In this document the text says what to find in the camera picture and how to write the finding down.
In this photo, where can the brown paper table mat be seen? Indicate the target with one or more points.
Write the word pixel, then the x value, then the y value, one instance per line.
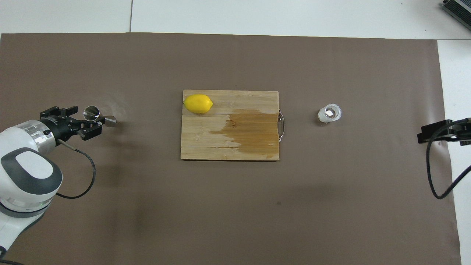
pixel 331 221

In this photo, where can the yellow lemon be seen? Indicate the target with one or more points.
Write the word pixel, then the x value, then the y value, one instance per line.
pixel 198 103

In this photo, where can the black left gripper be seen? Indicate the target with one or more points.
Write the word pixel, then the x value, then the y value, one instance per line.
pixel 64 127

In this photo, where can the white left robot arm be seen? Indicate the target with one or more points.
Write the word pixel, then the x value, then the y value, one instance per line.
pixel 25 173

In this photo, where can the wooden cutting board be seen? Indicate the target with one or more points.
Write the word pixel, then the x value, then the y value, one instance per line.
pixel 206 140

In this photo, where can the grey metal device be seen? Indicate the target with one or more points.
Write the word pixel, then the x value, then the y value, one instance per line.
pixel 458 11

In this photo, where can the steel double jigger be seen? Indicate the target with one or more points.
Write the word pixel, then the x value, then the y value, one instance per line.
pixel 92 112

